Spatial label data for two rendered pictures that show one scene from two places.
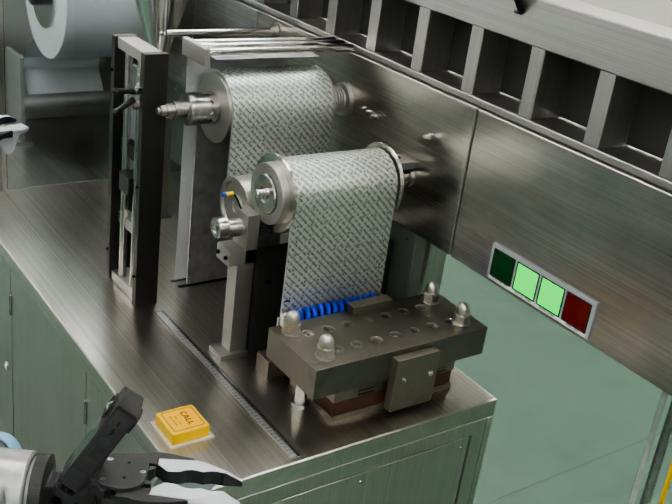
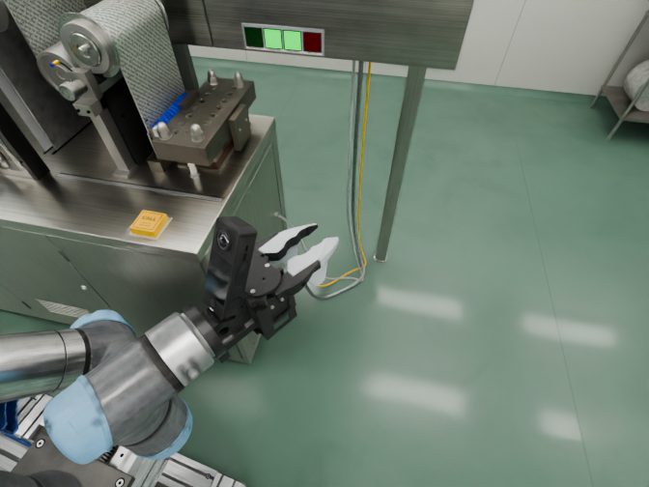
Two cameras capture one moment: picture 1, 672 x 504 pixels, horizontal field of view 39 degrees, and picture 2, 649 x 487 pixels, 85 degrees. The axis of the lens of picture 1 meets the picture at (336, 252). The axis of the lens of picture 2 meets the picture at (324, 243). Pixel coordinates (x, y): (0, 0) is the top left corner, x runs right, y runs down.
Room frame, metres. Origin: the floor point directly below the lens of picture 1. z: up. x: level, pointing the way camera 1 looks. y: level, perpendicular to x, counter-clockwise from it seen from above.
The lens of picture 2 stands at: (0.54, 0.29, 1.60)
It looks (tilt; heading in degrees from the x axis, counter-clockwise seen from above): 50 degrees down; 320
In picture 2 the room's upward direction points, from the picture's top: straight up
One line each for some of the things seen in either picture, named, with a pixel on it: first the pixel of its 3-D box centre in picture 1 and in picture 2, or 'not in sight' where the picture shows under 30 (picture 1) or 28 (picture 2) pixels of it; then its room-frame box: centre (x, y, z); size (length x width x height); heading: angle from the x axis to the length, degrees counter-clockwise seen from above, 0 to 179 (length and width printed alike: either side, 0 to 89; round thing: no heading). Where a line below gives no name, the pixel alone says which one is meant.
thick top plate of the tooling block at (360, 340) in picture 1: (379, 340); (210, 116); (1.56, -0.10, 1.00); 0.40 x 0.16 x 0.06; 128
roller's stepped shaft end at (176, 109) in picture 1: (171, 110); not in sight; (1.76, 0.35, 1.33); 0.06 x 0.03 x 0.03; 128
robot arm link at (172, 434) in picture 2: not in sight; (147, 410); (0.79, 0.38, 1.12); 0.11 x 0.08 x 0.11; 4
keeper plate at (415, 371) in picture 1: (412, 379); (240, 128); (1.50, -0.17, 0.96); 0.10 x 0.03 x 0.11; 128
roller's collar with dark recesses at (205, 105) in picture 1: (199, 108); not in sight; (1.79, 0.30, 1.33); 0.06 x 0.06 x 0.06; 38
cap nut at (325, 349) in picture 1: (326, 345); (196, 131); (1.43, 0.00, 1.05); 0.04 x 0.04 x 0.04
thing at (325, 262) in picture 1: (337, 263); (157, 82); (1.64, -0.01, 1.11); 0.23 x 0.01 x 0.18; 128
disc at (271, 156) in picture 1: (274, 192); (89, 46); (1.61, 0.13, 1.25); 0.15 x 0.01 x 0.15; 38
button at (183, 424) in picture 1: (182, 424); (149, 223); (1.34, 0.22, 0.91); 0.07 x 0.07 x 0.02; 38
